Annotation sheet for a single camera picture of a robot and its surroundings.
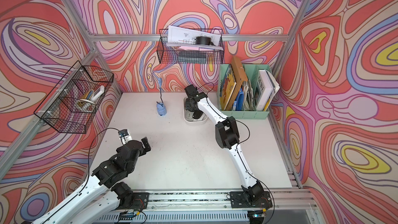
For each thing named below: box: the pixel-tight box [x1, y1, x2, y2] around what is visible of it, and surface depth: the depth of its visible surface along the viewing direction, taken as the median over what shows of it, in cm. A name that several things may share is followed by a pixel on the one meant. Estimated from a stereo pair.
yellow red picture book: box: [219, 63, 237, 111], surface depth 103 cm
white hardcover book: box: [256, 69, 281, 111], surface depth 93 cm
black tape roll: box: [195, 36, 211, 46], surface depth 84 cm
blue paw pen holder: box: [156, 101, 167, 117], surface depth 104 cm
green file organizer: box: [218, 63, 273, 120], surface depth 98 cm
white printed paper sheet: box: [166, 25, 224, 51], surface depth 87 cm
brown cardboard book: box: [225, 55, 249, 111], surface depth 90 cm
